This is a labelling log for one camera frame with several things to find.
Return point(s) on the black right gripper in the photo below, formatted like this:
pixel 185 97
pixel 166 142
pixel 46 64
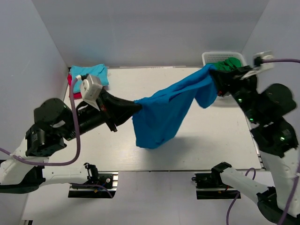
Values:
pixel 234 79

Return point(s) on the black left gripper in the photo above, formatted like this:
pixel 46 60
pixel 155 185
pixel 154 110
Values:
pixel 107 111

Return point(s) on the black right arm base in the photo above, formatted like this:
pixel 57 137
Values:
pixel 207 189

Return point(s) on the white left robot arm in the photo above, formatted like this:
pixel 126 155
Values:
pixel 53 126

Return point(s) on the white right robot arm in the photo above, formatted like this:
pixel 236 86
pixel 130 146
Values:
pixel 276 140

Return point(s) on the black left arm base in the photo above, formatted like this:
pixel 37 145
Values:
pixel 104 188

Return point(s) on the green t-shirt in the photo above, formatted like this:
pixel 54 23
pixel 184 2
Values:
pixel 228 65

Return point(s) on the white plastic basket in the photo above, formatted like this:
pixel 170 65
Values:
pixel 209 58

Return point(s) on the folded light blue t-shirt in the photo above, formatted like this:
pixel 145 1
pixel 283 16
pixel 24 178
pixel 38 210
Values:
pixel 99 71

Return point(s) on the folded red t-shirt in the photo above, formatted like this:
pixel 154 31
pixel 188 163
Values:
pixel 76 90

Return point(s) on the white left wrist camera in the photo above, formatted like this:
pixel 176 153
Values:
pixel 90 89

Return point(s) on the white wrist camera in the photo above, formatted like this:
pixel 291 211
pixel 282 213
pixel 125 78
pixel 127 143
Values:
pixel 259 64
pixel 90 89

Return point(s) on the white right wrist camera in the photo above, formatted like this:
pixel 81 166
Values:
pixel 259 64

